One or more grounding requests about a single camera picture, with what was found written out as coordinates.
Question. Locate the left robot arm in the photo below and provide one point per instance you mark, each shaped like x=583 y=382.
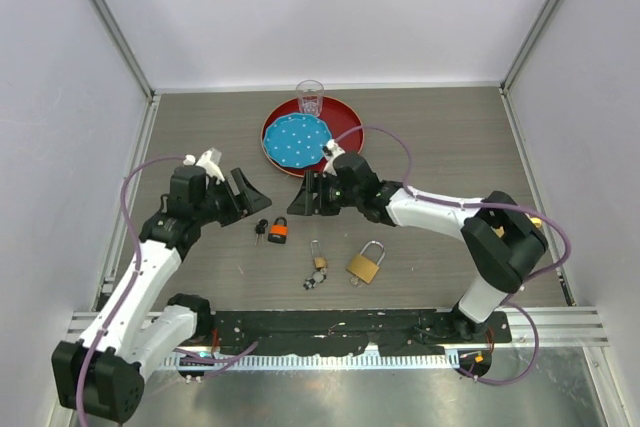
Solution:
x=104 y=372

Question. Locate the large brass padlock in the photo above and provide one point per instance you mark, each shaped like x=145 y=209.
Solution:
x=365 y=267

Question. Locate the slotted cable duct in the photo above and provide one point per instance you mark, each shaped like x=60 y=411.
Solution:
x=369 y=360

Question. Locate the clear plastic cup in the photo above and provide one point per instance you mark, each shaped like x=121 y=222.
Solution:
x=310 y=97

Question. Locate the blue dotted plate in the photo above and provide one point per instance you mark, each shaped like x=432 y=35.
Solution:
x=296 y=140

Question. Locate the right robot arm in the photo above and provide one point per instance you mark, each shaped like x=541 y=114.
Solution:
x=502 y=264

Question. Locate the orange black padlock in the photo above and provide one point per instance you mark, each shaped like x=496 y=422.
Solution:
x=278 y=231

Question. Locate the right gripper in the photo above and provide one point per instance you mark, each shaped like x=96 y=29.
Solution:
x=313 y=183

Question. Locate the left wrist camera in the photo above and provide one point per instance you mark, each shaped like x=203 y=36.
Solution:
x=209 y=161

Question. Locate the black white keychain charm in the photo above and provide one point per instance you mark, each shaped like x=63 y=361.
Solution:
x=318 y=277

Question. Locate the yellow cream mug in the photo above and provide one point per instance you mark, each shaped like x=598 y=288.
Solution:
x=536 y=221

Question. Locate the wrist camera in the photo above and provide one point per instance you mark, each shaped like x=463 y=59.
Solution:
x=331 y=151
x=209 y=161

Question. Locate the small brass padlock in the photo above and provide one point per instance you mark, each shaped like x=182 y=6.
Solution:
x=319 y=261

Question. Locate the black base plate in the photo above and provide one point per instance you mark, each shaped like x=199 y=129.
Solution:
x=338 y=333

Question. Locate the black padlock keys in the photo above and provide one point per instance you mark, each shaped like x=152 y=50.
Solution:
x=260 y=230

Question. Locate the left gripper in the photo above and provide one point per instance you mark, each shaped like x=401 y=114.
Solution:
x=251 y=201

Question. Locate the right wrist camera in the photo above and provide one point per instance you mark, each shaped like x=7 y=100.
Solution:
x=331 y=151

